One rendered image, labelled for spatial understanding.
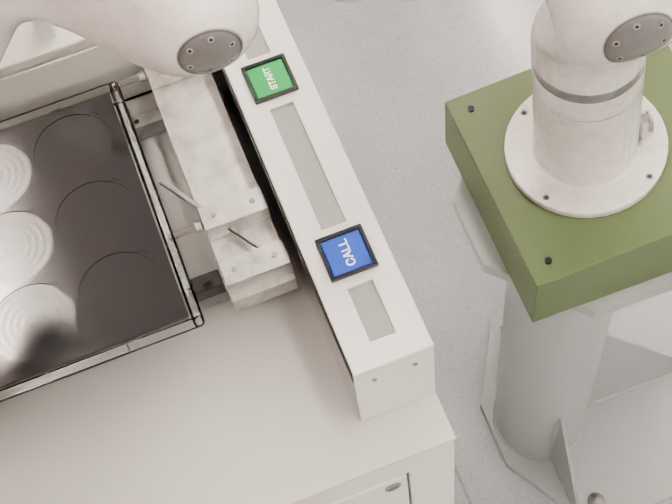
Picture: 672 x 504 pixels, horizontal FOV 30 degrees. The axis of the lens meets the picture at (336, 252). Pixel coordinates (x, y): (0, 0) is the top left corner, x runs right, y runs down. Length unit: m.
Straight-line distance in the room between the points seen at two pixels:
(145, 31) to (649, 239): 0.69
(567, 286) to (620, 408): 0.91
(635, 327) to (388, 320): 1.11
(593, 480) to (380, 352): 1.01
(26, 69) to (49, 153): 0.11
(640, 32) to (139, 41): 0.44
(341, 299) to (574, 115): 0.32
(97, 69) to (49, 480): 0.53
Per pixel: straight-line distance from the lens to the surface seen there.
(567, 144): 1.41
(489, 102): 1.56
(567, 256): 1.45
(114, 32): 1.01
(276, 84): 1.53
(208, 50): 0.99
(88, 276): 1.52
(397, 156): 2.60
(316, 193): 1.45
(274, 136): 1.49
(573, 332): 1.80
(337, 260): 1.40
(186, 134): 1.61
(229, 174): 1.57
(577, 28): 1.15
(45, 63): 1.64
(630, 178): 1.49
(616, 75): 1.30
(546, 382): 1.97
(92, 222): 1.55
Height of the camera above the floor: 2.20
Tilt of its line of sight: 62 degrees down
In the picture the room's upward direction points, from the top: 10 degrees counter-clockwise
